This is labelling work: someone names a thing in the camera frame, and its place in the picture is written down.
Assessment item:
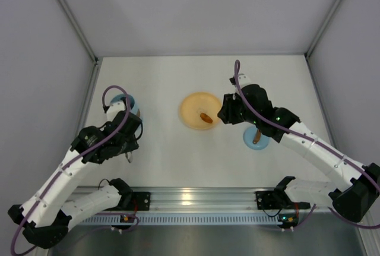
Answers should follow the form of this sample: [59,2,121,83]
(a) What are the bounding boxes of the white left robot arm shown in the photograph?
[8,101,143,249]

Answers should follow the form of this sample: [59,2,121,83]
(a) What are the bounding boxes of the brown lid handle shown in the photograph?
[252,129,262,144]

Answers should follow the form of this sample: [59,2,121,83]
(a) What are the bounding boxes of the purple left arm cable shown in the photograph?
[11,85,131,255]

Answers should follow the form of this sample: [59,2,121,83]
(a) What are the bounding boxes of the slotted cable duct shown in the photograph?
[80,213,286,226]

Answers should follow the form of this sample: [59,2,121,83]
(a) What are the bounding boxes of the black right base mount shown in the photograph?
[255,190,286,210]

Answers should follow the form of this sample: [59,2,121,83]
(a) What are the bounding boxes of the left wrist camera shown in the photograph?
[103,100,126,121]

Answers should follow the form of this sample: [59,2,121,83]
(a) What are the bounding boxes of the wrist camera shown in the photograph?
[229,74,252,92]
[103,100,126,121]

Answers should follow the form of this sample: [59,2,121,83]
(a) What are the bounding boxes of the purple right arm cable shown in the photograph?
[233,59,380,229]

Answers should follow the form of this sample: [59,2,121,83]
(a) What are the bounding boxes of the light blue cylindrical container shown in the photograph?
[110,94,143,126]

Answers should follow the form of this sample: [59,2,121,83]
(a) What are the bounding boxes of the brown fried piece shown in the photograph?
[199,113,213,124]

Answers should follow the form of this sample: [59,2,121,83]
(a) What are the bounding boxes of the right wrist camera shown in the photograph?
[229,74,252,92]

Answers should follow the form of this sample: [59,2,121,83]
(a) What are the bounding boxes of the aluminium mounting rail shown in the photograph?
[132,187,269,213]

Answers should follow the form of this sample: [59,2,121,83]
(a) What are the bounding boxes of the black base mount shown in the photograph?
[117,191,151,211]
[255,190,286,210]

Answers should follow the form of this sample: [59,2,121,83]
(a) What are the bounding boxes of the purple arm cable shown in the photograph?
[233,59,380,229]
[11,85,131,255]

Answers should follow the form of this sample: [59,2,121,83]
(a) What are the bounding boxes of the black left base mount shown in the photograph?
[117,191,151,211]

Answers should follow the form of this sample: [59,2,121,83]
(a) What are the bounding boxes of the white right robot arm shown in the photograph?
[217,84,379,223]

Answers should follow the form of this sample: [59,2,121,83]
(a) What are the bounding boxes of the light blue lid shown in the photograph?
[243,127,270,150]

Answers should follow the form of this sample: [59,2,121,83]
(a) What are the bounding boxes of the metal serving tongs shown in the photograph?
[125,152,133,163]

